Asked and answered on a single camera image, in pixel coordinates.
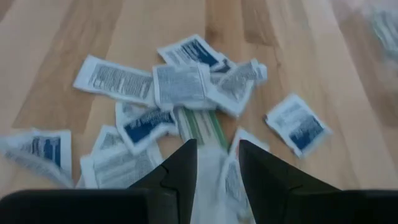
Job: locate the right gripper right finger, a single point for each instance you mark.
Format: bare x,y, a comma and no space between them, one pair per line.
264,177

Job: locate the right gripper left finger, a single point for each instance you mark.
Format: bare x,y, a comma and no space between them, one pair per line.
180,174

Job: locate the white bandage strip wrapper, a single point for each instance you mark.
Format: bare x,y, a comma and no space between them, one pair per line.
248,135
387,31
208,186

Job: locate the green striped white packet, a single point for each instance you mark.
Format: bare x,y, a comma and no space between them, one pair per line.
202,124

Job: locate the clear plastic bin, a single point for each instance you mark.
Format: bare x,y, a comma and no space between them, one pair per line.
351,7

